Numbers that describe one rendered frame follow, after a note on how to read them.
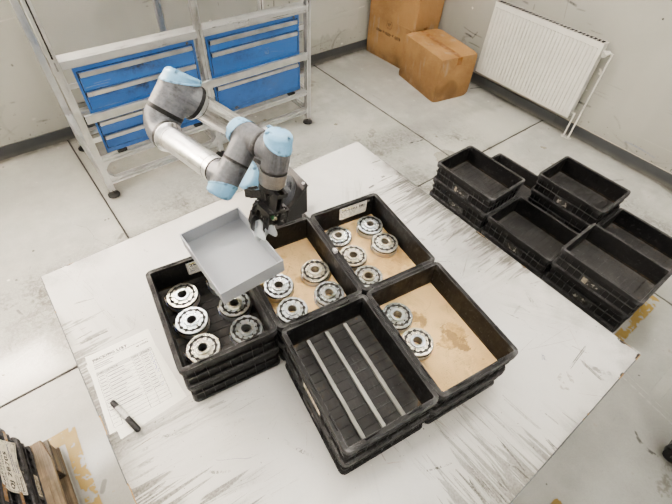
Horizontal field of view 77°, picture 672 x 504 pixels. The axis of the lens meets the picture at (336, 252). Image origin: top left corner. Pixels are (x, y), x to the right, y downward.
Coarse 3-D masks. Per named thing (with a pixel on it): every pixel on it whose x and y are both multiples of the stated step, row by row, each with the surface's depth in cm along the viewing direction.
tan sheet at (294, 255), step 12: (300, 240) 164; (288, 252) 160; (300, 252) 160; (312, 252) 160; (288, 264) 156; (300, 264) 156; (288, 276) 152; (300, 276) 153; (300, 288) 149; (312, 288) 149; (312, 300) 146
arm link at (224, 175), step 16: (144, 112) 131; (160, 128) 128; (176, 128) 129; (160, 144) 129; (176, 144) 123; (192, 144) 121; (192, 160) 119; (208, 160) 116; (224, 160) 112; (208, 176) 115; (224, 176) 112; (240, 176) 114; (224, 192) 113
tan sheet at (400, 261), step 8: (344, 224) 171; (352, 224) 171; (352, 232) 168; (384, 232) 169; (352, 240) 165; (360, 240) 166; (368, 240) 166; (368, 248) 163; (400, 248) 164; (368, 256) 160; (376, 256) 160; (392, 256) 161; (400, 256) 161; (368, 264) 158; (376, 264) 158; (384, 264) 158; (392, 264) 158; (400, 264) 158; (408, 264) 159; (384, 272) 156; (392, 272) 156
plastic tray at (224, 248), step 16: (208, 224) 132; (224, 224) 137; (240, 224) 137; (192, 240) 132; (208, 240) 133; (224, 240) 133; (240, 240) 133; (256, 240) 133; (192, 256) 127; (208, 256) 129; (224, 256) 129; (240, 256) 129; (256, 256) 129; (272, 256) 128; (208, 272) 125; (224, 272) 125; (240, 272) 125; (256, 272) 125; (272, 272) 123; (224, 288) 121; (240, 288) 118
